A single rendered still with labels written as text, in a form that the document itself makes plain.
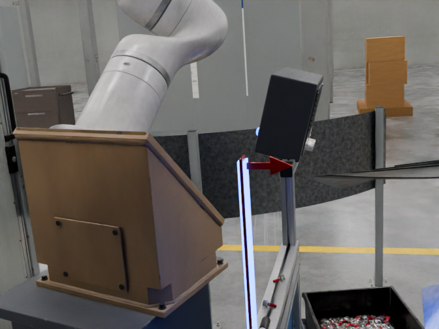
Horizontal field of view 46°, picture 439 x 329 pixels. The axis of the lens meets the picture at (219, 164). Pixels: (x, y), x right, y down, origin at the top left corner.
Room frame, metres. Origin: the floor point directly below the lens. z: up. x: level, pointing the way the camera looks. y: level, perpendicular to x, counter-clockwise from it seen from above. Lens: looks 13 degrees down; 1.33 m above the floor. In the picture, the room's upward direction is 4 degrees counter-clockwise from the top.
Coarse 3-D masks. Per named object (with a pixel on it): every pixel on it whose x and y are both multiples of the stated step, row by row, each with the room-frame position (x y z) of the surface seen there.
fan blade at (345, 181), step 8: (432, 160) 0.60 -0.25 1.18; (376, 168) 0.61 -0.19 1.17; (384, 168) 0.60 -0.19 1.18; (392, 168) 0.58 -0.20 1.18; (400, 168) 0.58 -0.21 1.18; (408, 168) 0.58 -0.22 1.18; (416, 168) 0.57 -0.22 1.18; (424, 168) 0.56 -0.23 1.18; (432, 168) 0.56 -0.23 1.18; (320, 176) 0.53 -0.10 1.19; (328, 176) 0.52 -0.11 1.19; (336, 176) 0.52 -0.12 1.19; (344, 176) 0.52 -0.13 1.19; (352, 176) 0.52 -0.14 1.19; (360, 176) 0.52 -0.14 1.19; (368, 176) 0.52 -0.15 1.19; (376, 176) 0.52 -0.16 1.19; (384, 176) 0.52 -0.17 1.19; (392, 176) 0.52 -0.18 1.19; (400, 176) 0.52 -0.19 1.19; (408, 176) 0.52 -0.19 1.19; (416, 176) 0.52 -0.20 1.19; (424, 176) 0.52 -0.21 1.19; (432, 176) 0.52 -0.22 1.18; (328, 184) 0.68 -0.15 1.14; (336, 184) 0.69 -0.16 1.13; (344, 184) 0.70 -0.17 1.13; (352, 184) 0.71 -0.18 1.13
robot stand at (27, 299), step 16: (16, 288) 0.86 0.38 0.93; (32, 288) 0.86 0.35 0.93; (0, 304) 0.81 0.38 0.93; (16, 304) 0.80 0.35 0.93; (32, 304) 0.80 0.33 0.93; (48, 304) 0.79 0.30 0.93; (64, 304) 0.79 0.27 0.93; (80, 304) 0.79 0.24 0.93; (96, 304) 0.78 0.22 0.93; (192, 304) 0.85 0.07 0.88; (208, 304) 0.90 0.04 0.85; (16, 320) 0.78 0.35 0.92; (32, 320) 0.76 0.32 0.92; (48, 320) 0.74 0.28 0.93; (64, 320) 0.74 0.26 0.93; (80, 320) 0.73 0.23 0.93; (96, 320) 0.73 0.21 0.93; (112, 320) 0.73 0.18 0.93; (128, 320) 0.72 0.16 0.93; (144, 320) 0.72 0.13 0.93; (160, 320) 0.74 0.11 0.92; (176, 320) 0.80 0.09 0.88; (192, 320) 0.84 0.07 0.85; (208, 320) 0.89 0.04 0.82
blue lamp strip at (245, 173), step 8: (248, 176) 0.65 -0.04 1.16; (248, 184) 0.64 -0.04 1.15; (248, 192) 0.64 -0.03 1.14; (248, 200) 0.64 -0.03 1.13; (248, 208) 0.64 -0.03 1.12; (248, 216) 0.63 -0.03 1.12; (248, 224) 0.63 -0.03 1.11; (248, 232) 0.63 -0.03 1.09; (248, 240) 0.63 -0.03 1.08; (248, 248) 0.63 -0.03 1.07; (248, 256) 0.63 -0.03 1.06; (248, 264) 0.63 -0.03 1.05; (256, 312) 0.65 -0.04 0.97; (256, 320) 0.65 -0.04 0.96; (256, 328) 0.64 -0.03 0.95
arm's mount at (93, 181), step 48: (48, 144) 0.83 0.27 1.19; (96, 144) 0.78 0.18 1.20; (144, 144) 0.73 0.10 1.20; (48, 192) 0.84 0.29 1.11; (96, 192) 0.78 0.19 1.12; (144, 192) 0.74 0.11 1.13; (192, 192) 0.81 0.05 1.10; (48, 240) 0.85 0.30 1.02; (96, 240) 0.79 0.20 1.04; (144, 240) 0.74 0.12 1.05; (192, 240) 0.81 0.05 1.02; (48, 288) 0.85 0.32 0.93; (96, 288) 0.80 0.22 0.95; (144, 288) 0.75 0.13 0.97; (192, 288) 0.79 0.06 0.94
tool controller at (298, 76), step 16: (272, 80) 1.20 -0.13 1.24; (288, 80) 1.19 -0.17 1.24; (304, 80) 1.20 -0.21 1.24; (320, 80) 1.29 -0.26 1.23; (272, 96) 1.20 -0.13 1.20; (288, 96) 1.19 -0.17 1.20; (304, 96) 1.18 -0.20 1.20; (272, 112) 1.20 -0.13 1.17; (288, 112) 1.19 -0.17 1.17; (304, 112) 1.18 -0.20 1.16; (272, 128) 1.20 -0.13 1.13; (288, 128) 1.19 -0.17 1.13; (304, 128) 1.19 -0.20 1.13; (256, 144) 1.22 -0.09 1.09; (272, 144) 1.20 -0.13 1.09; (288, 144) 1.20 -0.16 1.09; (304, 144) 1.20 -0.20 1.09; (288, 160) 1.20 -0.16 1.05
